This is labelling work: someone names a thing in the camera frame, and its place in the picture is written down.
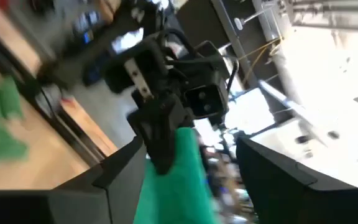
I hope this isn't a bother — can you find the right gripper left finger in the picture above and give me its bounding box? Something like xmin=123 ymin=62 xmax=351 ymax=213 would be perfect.
xmin=0 ymin=136 xmax=148 ymax=224

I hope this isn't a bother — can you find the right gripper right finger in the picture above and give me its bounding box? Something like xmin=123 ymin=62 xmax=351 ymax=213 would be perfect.
xmin=234 ymin=134 xmax=358 ymax=224

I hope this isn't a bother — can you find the teal elastic bandage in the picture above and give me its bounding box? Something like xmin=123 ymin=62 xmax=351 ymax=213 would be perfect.
xmin=133 ymin=126 xmax=221 ymax=224

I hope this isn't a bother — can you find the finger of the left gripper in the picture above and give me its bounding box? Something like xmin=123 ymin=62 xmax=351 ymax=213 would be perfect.
xmin=127 ymin=92 xmax=196 ymax=175

